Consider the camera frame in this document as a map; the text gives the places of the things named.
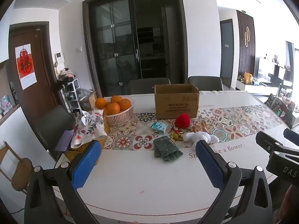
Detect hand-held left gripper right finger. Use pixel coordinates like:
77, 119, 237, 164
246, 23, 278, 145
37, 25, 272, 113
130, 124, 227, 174
195, 140, 273, 224

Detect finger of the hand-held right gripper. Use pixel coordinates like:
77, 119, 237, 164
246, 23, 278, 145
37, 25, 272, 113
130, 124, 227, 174
283, 128, 299, 140
256, 131, 284, 154

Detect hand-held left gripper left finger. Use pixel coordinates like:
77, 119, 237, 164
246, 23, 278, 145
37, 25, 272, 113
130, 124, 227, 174
24, 139, 102, 224

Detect white plush toy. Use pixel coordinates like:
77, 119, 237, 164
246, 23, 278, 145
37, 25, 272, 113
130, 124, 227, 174
183, 132, 220, 151

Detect rose gold foil packet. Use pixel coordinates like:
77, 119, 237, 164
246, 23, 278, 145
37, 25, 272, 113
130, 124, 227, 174
190, 121, 211, 133

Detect gold and red small trinket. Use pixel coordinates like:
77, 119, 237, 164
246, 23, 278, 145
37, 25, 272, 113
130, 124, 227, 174
169, 127, 185, 141

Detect green knitted gloves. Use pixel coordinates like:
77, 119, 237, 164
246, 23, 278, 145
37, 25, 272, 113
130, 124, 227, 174
153, 135, 184, 162

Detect red plush pompom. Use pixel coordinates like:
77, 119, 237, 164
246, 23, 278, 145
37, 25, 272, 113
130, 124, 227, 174
175, 114, 191, 129

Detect blue tissue pack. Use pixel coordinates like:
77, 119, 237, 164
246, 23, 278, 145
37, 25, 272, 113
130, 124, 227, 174
150, 121, 169, 134

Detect brown cardboard box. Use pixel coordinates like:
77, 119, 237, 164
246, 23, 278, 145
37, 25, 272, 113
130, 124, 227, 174
154, 83, 200, 119

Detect patterned armchair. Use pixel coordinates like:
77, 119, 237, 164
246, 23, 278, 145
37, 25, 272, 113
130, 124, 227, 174
264, 93, 293, 129

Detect purple comb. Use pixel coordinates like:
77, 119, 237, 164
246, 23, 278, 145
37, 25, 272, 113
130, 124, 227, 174
55, 129, 75, 152

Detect floral cloth bag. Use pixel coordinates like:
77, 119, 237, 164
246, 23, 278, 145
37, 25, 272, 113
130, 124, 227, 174
70, 109, 108, 148

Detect dark dining chair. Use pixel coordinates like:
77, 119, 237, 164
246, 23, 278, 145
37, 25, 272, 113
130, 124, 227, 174
35, 105, 76, 161

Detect white television cabinet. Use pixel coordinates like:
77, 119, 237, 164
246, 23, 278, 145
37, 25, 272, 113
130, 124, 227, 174
236, 79, 281, 96

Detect white plastic fruit basket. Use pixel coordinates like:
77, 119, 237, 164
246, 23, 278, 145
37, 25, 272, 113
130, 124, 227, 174
103, 98, 134, 126

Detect white patterned tablecloth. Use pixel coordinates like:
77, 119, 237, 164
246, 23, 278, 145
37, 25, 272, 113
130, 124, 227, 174
56, 91, 299, 224

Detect cardboard box with grey bag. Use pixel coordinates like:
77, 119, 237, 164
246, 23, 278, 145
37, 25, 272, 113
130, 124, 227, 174
77, 88, 97, 112

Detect wooden chair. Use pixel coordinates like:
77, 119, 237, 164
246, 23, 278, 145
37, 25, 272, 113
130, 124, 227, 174
0, 141, 34, 194

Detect television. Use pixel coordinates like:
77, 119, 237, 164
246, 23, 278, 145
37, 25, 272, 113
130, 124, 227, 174
256, 57, 281, 81

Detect white shoe rack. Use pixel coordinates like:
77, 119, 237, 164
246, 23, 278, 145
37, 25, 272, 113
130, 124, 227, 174
62, 78, 82, 116

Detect grey dining chair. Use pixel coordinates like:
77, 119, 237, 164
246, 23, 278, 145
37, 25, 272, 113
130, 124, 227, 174
187, 76, 223, 91
127, 77, 171, 95

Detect pile of clothes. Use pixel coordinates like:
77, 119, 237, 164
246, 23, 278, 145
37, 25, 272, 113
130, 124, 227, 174
57, 68, 76, 83

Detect dark interior door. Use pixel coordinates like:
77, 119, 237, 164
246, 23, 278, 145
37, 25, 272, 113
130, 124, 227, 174
220, 19, 235, 84

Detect brown entrance door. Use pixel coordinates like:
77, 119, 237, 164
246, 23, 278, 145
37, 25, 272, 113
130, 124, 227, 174
8, 22, 59, 112

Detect red and white door poster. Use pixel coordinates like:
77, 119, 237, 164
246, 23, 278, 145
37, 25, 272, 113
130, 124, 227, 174
15, 43, 38, 90

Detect dark glass sliding door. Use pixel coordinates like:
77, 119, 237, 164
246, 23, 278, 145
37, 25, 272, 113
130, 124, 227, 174
82, 0, 188, 97

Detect dark slatted wall panel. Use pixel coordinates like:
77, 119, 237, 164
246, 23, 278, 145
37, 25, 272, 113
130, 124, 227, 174
236, 9, 256, 89

